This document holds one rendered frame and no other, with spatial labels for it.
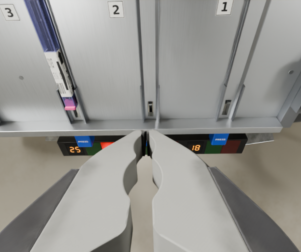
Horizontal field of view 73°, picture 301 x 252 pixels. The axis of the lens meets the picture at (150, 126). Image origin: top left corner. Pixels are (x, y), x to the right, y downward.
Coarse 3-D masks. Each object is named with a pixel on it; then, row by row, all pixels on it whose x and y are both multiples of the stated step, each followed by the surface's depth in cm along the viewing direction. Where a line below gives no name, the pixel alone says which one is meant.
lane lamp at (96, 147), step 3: (93, 144) 36; (96, 144) 36; (99, 144) 36; (87, 147) 37; (90, 147) 37; (93, 147) 37; (96, 147) 37; (99, 147) 37; (87, 150) 37; (90, 150) 37; (93, 150) 37; (96, 150) 37; (99, 150) 37; (87, 153) 38; (90, 153) 38; (93, 153) 38
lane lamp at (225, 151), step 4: (228, 140) 36; (232, 140) 36; (236, 140) 36; (240, 140) 36; (228, 144) 36; (232, 144) 36; (236, 144) 36; (224, 148) 37; (228, 148) 37; (232, 148) 37; (236, 148) 37; (220, 152) 38; (224, 152) 38; (228, 152) 38; (232, 152) 38
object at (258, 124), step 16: (0, 128) 30; (16, 128) 30; (32, 128) 30; (48, 128) 30; (64, 128) 30; (80, 128) 30; (96, 128) 30; (112, 128) 30; (128, 128) 29; (144, 128) 29; (160, 128) 29; (176, 128) 29; (192, 128) 29; (208, 128) 29; (224, 128) 29; (240, 128) 29; (256, 128) 29; (272, 128) 29
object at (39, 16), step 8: (24, 0) 19; (32, 0) 19; (40, 0) 20; (32, 8) 20; (40, 8) 20; (32, 16) 20; (40, 16) 20; (40, 24) 21; (48, 24) 21; (40, 32) 21; (48, 32) 21; (40, 40) 22; (48, 40) 22; (48, 48) 22; (56, 48) 23; (72, 96) 27; (72, 104) 28
